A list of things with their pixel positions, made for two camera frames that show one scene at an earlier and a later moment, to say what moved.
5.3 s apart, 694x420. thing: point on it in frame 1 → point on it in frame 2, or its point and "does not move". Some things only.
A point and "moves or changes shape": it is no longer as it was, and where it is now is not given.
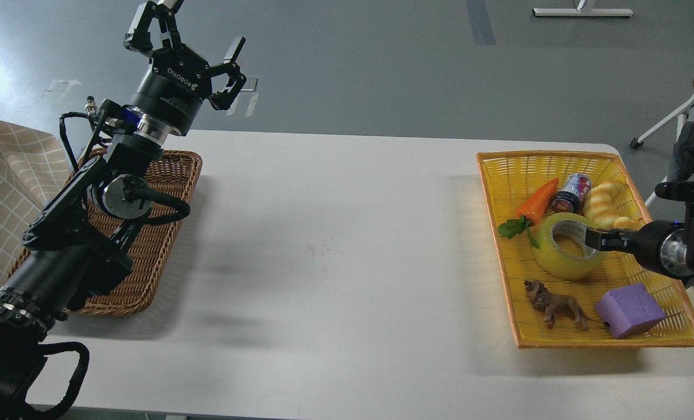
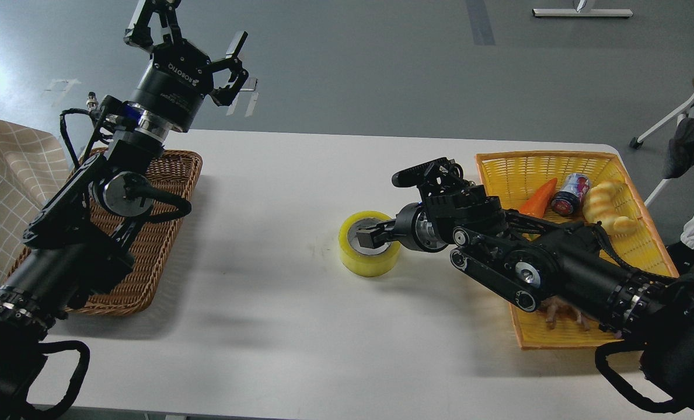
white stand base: (583, 12) does not move
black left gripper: (177, 80) does not move
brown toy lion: (543, 300) does not move
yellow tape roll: (564, 268) moves or changes shape
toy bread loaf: (601, 205) does not move
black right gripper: (661, 246) → (412, 227)
